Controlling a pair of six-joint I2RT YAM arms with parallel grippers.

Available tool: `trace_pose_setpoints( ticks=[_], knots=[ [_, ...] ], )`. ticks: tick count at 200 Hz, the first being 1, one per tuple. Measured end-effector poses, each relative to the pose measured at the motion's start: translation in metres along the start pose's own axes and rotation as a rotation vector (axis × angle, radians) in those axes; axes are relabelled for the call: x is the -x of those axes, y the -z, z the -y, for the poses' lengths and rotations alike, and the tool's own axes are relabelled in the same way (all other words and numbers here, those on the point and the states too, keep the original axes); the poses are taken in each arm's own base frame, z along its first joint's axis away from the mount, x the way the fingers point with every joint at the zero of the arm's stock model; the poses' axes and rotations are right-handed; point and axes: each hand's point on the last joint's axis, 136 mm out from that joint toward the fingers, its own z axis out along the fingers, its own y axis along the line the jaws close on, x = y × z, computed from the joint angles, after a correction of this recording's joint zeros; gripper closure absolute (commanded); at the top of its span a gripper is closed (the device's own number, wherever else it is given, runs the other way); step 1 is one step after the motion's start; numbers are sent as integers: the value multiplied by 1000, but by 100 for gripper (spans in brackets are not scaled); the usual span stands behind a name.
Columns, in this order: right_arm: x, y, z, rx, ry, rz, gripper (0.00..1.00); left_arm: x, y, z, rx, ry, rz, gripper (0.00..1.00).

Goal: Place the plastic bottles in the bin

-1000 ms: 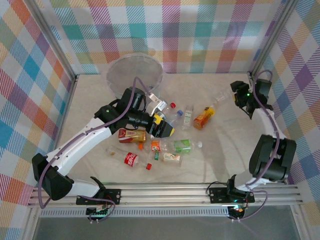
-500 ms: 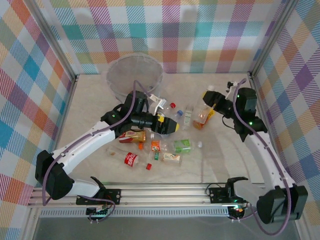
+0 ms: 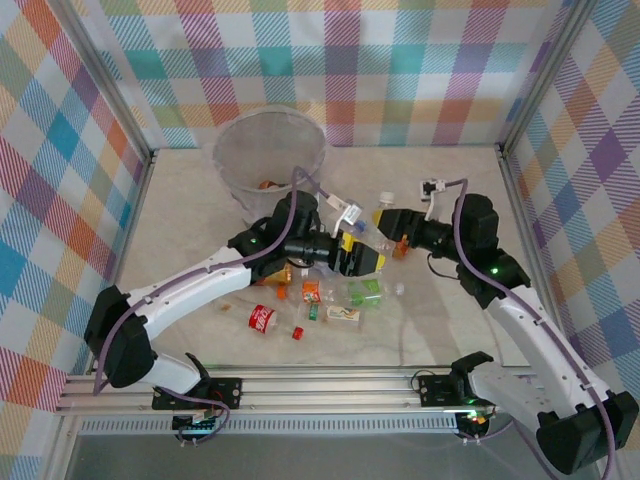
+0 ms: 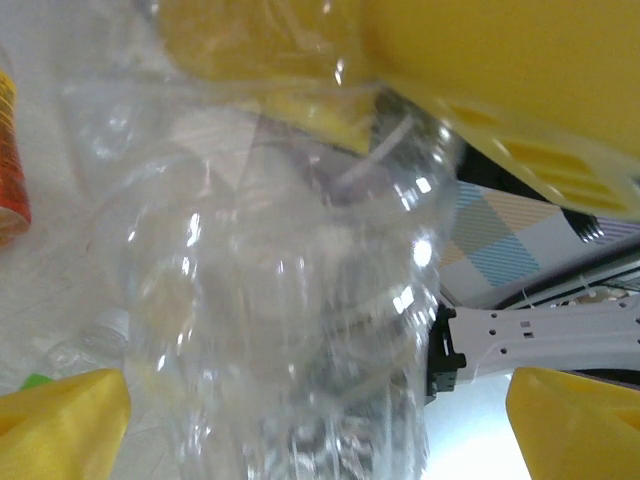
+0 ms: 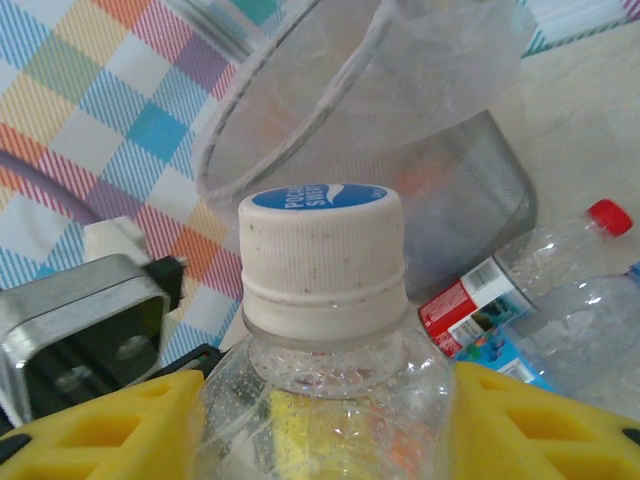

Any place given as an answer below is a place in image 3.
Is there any clear bottle green-white label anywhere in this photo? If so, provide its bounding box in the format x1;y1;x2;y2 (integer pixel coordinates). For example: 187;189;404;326
367;192;397;236

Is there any clear bottle green label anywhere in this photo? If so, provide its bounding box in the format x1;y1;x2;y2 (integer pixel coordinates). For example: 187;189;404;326
342;277;406;309

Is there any crushed bottle orange label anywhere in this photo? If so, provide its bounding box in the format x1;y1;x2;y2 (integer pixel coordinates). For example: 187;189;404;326
277;279;334;304

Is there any clear bottle white label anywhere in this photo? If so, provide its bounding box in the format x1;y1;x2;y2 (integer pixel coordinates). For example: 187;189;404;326
298;299;367;329

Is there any red cola label bottle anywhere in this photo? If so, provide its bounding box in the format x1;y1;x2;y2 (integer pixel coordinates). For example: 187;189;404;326
212;292;306;342

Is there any translucent plastic bin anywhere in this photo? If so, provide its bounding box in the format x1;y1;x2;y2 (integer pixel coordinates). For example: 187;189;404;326
212;107;329;226

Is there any red gold tea drink carton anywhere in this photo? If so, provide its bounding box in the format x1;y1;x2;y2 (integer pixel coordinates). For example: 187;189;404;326
254;264;294;287

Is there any plaid fabric backdrop panel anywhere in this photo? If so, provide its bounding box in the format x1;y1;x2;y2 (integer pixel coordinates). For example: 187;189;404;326
509;0;640;416
74;0;576;150
0;0;151;471

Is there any right green circuit board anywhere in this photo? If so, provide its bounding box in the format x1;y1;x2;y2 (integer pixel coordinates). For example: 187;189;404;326
457;409;496;429

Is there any green circuit board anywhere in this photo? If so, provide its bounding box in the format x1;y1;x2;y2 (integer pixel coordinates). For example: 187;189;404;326
457;409;496;429
172;412;221;434

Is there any left green circuit board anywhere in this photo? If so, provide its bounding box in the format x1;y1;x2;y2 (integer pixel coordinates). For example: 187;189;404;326
172;412;221;434

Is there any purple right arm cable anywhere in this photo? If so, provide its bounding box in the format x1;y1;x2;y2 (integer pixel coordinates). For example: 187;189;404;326
442;178;619;479

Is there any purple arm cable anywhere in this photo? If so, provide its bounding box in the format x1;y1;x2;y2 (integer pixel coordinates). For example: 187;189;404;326
442;178;619;479
92;165;331;444

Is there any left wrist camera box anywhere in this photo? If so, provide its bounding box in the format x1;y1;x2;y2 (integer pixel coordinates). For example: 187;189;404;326
324;192;369;241

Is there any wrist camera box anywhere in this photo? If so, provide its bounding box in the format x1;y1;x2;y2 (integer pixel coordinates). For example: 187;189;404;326
324;192;369;241
417;177;449;221

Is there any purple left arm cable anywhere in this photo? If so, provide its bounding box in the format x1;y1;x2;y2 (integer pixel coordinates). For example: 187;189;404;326
92;165;331;444

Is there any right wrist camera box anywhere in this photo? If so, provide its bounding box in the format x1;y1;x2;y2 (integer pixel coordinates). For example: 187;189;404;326
417;177;449;221

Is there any aluminium side frame rail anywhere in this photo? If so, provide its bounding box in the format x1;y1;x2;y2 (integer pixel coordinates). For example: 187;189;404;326
494;147;576;369
87;149;159;374

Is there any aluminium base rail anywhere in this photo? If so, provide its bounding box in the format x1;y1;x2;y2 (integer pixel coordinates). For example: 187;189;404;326
54;364;601;416

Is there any aluminium frame post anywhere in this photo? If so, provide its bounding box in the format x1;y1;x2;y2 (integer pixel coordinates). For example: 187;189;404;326
47;0;159;164
497;0;601;154

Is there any slotted grey cable duct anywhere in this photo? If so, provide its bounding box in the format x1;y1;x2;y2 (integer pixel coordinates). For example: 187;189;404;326
79;418;459;435

